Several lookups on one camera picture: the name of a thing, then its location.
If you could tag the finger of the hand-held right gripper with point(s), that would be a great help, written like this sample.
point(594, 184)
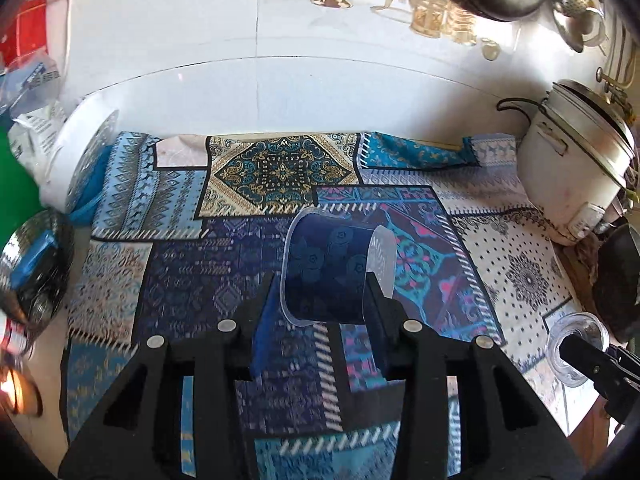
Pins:
point(595, 365)

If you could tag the blue patterned tablecloth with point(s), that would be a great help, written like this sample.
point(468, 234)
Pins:
point(200, 270)

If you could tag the white rice cooker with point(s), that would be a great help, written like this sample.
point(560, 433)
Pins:
point(565, 175)

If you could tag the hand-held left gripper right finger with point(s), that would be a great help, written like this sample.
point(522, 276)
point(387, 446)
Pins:
point(377, 320)

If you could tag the blue towel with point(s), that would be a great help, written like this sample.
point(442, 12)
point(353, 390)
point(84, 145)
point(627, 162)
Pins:
point(90, 197)

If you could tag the small clear round container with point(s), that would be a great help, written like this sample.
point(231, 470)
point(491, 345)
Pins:
point(580, 322)

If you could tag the white pill jar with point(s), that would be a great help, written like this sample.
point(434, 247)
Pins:
point(15, 337)

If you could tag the metal ladle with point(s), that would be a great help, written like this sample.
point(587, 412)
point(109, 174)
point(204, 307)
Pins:
point(570, 27)

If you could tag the green countertop appliance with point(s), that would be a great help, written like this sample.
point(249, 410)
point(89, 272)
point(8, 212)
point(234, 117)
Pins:
point(15, 175)

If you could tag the white and blue flour bag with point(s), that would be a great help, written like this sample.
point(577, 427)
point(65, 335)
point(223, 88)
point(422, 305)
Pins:
point(35, 130)

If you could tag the white plastic basin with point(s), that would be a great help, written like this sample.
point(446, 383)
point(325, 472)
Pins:
point(80, 155)

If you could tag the black pot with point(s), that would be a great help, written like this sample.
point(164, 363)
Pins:
point(620, 285)

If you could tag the brass wall faucet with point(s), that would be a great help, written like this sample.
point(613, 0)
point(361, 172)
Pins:
point(612, 82)

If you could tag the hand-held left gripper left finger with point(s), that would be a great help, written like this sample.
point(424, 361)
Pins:
point(262, 330)

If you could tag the clear plastic tub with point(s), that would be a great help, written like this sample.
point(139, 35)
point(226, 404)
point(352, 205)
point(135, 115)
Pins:
point(325, 260)

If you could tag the metal steamer basket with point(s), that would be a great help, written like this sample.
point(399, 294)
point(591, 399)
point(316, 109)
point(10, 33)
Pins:
point(35, 280)

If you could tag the candle in glass jar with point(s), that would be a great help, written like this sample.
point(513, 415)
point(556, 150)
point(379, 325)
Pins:
point(20, 390)

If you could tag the red tin box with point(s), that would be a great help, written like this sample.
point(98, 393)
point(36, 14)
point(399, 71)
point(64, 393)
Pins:
point(32, 25)

